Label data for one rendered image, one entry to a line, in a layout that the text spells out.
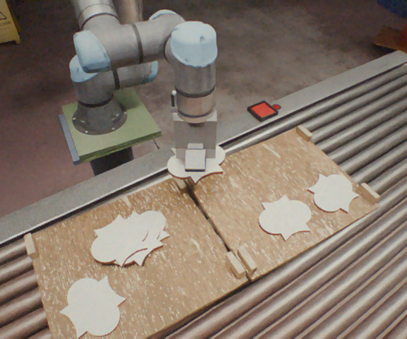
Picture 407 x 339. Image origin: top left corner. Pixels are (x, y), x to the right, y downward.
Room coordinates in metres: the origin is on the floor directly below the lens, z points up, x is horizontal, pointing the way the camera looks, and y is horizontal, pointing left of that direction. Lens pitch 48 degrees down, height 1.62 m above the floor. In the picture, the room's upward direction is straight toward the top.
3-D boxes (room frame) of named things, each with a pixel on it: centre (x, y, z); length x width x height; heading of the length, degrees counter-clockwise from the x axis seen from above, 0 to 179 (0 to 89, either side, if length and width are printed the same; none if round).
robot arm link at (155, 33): (0.61, 0.07, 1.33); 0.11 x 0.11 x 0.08; 25
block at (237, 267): (0.33, -0.07, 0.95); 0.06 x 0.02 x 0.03; 30
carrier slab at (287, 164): (0.56, -0.20, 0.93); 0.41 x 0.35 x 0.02; 119
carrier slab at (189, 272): (0.35, 0.17, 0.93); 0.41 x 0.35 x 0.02; 120
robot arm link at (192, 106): (0.53, 0.02, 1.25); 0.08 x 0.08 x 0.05
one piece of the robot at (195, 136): (0.50, 0.02, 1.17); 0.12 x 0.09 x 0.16; 179
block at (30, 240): (0.37, 0.40, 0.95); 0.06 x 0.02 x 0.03; 30
